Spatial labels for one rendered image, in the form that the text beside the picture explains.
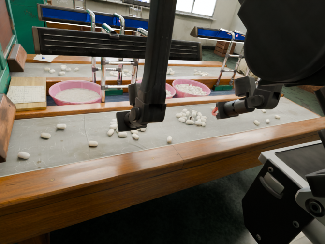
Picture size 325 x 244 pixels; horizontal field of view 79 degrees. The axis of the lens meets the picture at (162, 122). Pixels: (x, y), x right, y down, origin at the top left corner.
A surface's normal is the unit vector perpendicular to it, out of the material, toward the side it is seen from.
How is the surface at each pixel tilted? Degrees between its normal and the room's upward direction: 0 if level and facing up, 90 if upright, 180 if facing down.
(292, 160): 0
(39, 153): 0
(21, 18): 90
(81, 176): 0
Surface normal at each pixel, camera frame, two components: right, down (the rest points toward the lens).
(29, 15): 0.39, 0.55
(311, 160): 0.17, -0.83
